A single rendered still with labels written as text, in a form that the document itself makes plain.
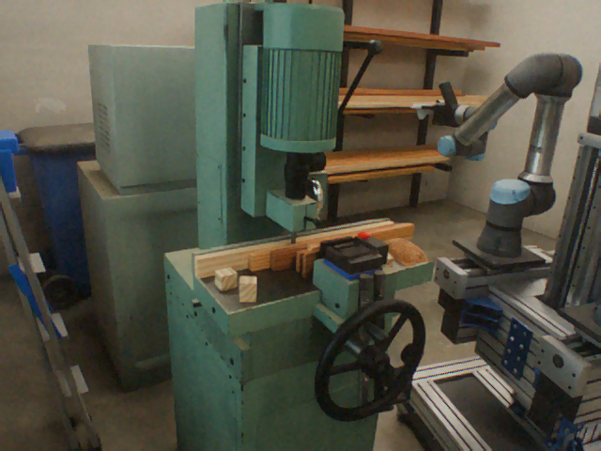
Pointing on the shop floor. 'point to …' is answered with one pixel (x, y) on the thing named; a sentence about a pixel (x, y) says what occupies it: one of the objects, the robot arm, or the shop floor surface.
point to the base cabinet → (255, 399)
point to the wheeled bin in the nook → (61, 205)
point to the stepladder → (71, 387)
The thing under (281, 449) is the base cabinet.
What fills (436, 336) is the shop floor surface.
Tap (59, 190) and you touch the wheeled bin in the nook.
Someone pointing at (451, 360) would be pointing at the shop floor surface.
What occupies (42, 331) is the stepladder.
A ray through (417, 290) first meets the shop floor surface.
